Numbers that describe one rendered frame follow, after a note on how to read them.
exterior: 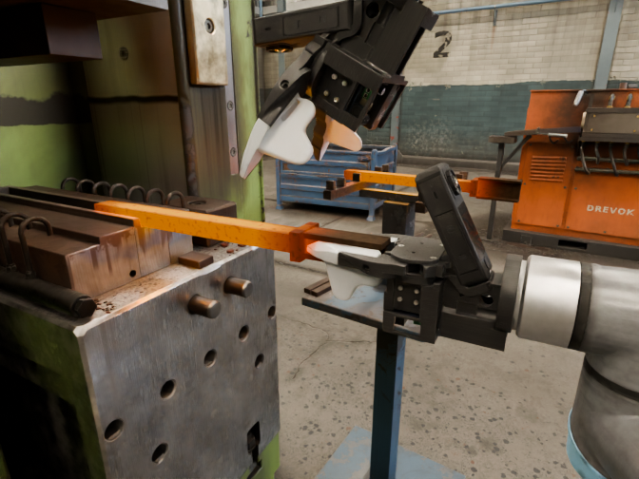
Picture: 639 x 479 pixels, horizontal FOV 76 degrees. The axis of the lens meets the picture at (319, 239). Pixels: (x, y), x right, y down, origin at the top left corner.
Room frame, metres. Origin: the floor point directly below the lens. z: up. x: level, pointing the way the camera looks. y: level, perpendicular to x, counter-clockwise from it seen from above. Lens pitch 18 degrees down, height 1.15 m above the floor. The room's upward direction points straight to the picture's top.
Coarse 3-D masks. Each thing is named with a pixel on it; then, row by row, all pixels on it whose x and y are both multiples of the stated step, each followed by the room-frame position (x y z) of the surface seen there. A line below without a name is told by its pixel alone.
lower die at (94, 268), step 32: (64, 192) 0.76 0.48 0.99; (32, 224) 0.56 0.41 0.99; (64, 224) 0.55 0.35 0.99; (96, 224) 0.55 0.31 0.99; (128, 224) 0.55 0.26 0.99; (0, 256) 0.53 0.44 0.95; (32, 256) 0.49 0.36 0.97; (64, 256) 0.46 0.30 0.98; (96, 256) 0.49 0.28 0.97; (128, 256) 0.53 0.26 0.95; (160, 256) 0.57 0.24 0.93; (96, 288) 0.48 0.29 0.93
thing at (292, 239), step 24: (144, 216) 0.55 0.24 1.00; (168, 216) 0.52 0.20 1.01; (192, 216) 0.52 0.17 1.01; (216, 216) 0.52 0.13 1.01; (240, 240) 0.47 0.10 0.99; (264, 240) 0.45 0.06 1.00; (288, 240) 0.44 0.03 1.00; (312, 240) 0.43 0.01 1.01; (336, 240) 0.41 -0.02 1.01; (360, 240) 0.40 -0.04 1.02; (384, 240) 0.40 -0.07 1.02
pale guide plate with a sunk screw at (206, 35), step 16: (192, 0) 0.84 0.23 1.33; (208, 0) 0.88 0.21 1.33; (192, 16) 0.84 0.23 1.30; (208, 16) 0.88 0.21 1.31; (192, 32) 0.84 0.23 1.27; (208, 32) 0.88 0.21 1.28; (224, 32) 0.91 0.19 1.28; (192, 48) 0.84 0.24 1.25; (208, 48) 0.87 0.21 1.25; (224, 48) 0.91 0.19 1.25; (192, 64) 0.84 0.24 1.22; (208, 64) 0.87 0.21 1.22; (224, 64) 0.91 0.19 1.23; (192, 80) 0.84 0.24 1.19; (208, 80) 0.86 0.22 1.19; (224, 80) 0.91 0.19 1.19
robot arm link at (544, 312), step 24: (528, 264) 0.33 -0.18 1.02; (552, 264) 0.32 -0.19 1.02; (576, 264) 0.32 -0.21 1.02; (528, 288) 0.31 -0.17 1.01; (552, 288) 0.30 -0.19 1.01; (576, 288) 0.30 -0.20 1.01; (528, 312) 0.30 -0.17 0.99; (552, 312) 0.29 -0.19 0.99; (528, 336) 0.31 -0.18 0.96; (552, 336) 0.29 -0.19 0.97
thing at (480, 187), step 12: (372, 180) 0.98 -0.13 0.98; (384, 180) 0.96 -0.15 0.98; (396, 180) 0.95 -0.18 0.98; (408, 180) 0.93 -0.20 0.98; (468, 180) 0.89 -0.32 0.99; (480, 180) 0.85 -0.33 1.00; (492, 180) 0.84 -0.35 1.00; (504, 180) 0.83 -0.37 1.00; (516, 180) 0.83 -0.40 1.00; (468, 192) 0.86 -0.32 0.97; (480, 192) 0.86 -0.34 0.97; (492, 192) 0.84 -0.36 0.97; (504, 192) 0.83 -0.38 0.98; (516, 192) 0.82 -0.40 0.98
